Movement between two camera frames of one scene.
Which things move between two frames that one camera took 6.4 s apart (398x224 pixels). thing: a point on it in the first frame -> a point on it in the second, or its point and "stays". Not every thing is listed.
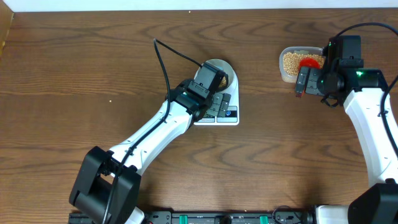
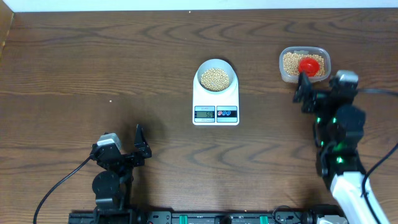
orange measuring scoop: [311, 63] stays
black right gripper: [313, 76] -> [303, 89]
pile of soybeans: [291, 60] stays
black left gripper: [217, 99] -> [142, 149]
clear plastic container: [290, 57] stays
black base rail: [285, 216] stays
